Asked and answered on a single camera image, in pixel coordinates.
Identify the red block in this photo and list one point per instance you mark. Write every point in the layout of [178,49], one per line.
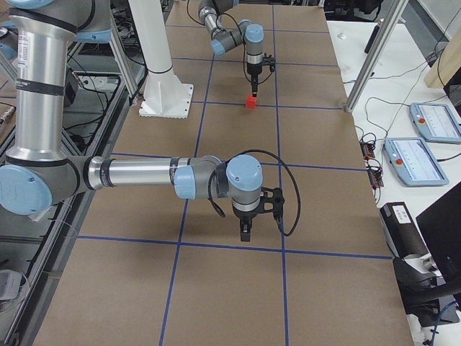
[251,102]

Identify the black box with label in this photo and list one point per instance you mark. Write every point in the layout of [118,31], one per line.
[401,233]

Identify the teach pendant near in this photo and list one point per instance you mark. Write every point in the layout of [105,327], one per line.
[414,163]

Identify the teach pendant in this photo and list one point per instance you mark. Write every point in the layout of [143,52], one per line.
[435,122]
[414,163]

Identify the teach pendant far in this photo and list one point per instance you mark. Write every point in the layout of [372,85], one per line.
[435,122]

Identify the black monitor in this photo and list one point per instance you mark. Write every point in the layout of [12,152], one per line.
[440,227]

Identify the white pedestal column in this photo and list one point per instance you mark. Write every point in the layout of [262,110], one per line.
[164,95]

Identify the aluminium frame post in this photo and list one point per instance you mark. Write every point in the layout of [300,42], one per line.
[383,35]

